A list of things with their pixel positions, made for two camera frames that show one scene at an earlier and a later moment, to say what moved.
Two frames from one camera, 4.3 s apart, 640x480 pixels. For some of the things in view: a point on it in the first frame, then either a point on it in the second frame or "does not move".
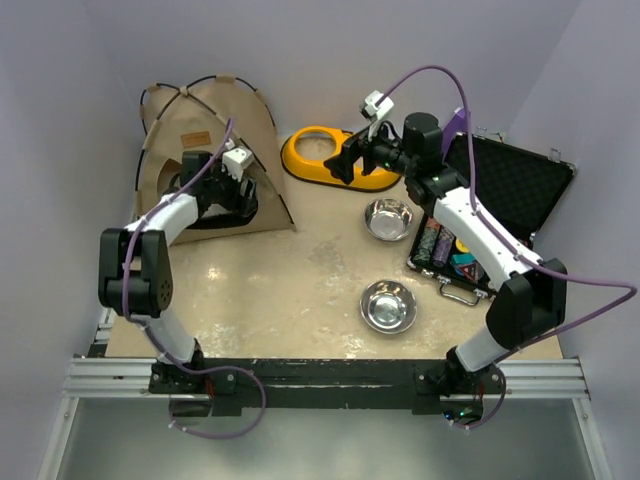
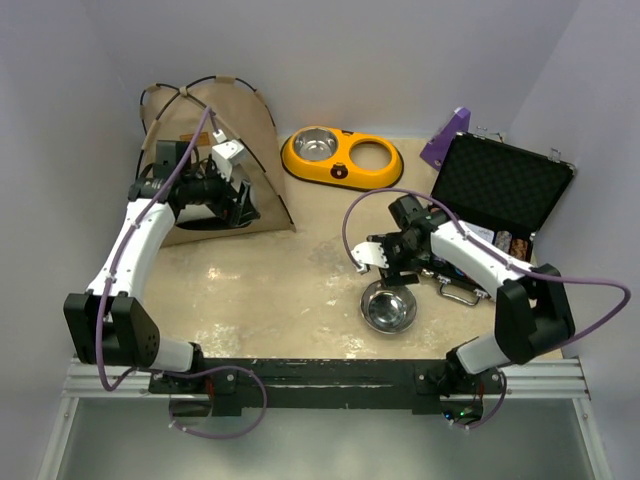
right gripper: x=343 y=165 → x=394 y=277
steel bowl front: x=388 y=306 does not move
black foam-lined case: x=516 y=184 does not move
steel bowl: x=388 y=219 → x=315 y=144
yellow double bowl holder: x=316 y=169 does not move
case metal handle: x=443 y=280 does not move
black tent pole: x=188 y=87 → x=209 y=110
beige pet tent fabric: x=195 y=118 does not move
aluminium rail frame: x=128 y=378 does not move
